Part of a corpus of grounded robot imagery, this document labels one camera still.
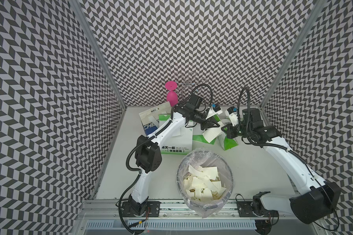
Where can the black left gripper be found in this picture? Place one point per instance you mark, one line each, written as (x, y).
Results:
(207, 123)

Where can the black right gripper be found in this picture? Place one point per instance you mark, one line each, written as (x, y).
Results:
(229, 131)

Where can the white paper receipt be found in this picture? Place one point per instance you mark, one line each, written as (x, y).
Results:
(212, 133)

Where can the green white bag with handles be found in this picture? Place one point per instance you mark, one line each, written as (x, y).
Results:
(226, 143)

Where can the green white takeout bag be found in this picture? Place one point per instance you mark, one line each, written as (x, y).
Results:
(198, 135)
(180, 143)

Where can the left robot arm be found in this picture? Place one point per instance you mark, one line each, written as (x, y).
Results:
(146, 157)

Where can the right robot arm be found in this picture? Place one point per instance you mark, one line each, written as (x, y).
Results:
(316, 198)

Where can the pink plastic wine glass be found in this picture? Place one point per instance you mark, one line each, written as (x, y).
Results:
(172, 96)

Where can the trash bin with plastic liner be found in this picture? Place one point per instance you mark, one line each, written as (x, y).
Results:
(205, 158)

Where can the shredded receipt pieces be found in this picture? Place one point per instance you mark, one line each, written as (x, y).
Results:
(203, 184)

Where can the blue paper bag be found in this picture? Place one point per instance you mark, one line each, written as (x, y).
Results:
(150, 117)

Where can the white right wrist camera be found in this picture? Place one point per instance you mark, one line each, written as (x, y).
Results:
(232, 114)

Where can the chrome wire glass rack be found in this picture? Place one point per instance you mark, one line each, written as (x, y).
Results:
(186, 82)

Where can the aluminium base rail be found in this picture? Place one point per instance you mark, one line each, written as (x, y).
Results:
(173, 217)

